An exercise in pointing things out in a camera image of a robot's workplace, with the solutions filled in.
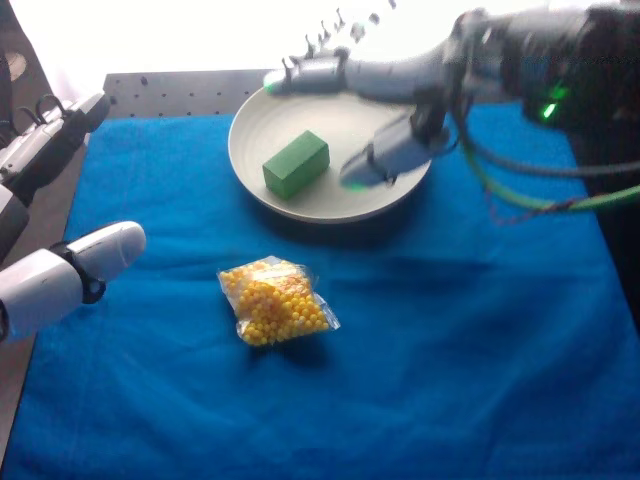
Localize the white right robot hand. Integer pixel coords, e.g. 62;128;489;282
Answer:
262;0;506;194

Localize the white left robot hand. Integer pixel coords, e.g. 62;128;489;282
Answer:
0;92;148;344

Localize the green block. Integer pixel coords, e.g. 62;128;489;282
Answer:
262;129;331;202

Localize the bag of yellow beads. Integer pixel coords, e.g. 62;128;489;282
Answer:
217;255;342;349

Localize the white round plate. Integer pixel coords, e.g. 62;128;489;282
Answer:
228;82;434;225

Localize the blue cloth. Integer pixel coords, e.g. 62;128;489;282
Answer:
0;102;640;480

